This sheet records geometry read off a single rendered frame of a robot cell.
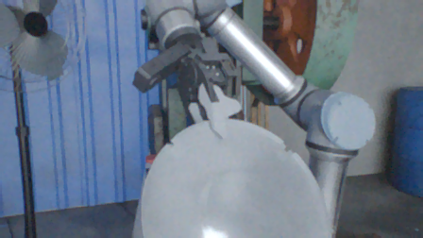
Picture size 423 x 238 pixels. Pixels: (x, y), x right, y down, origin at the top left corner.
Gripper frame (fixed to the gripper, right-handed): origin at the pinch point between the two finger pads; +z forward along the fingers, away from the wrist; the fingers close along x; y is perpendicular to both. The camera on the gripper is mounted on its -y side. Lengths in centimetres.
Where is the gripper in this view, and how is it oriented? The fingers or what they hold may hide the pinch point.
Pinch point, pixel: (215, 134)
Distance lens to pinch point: 53.3
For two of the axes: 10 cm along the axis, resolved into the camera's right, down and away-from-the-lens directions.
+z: 3.8, 8.1, -4.5
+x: -3.8, 5.8, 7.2
